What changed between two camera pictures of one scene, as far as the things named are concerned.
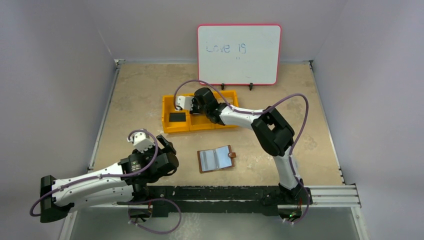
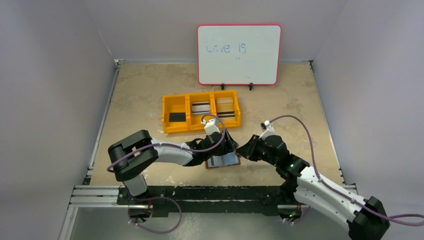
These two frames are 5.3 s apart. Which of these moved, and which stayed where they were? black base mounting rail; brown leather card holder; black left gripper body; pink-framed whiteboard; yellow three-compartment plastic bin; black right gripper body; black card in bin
Moved: brown leather card holder; black left gripper body; black right gripper body
Stayed: black card in bin; yellow three-compartment plastic bin; black base mounting rail; pink-framed whiteboard
